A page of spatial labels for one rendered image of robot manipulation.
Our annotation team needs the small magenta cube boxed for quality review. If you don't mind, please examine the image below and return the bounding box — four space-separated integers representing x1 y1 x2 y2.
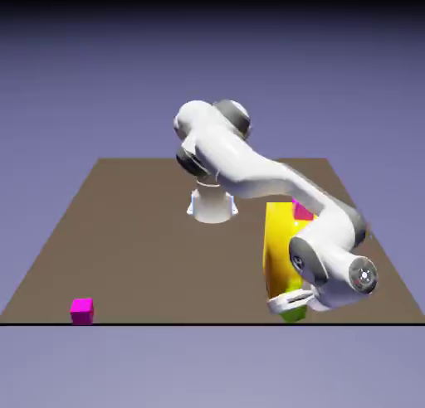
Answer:
291 197 315 221
69 297 95 325

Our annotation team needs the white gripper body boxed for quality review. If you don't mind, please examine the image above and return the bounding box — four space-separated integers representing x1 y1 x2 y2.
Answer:
266 289 317 316

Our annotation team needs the small green cube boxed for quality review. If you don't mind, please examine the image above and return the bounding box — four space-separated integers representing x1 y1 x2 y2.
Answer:
279 306 308 323

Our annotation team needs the large yellow box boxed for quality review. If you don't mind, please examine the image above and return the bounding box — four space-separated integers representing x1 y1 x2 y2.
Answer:
262 202 319 302

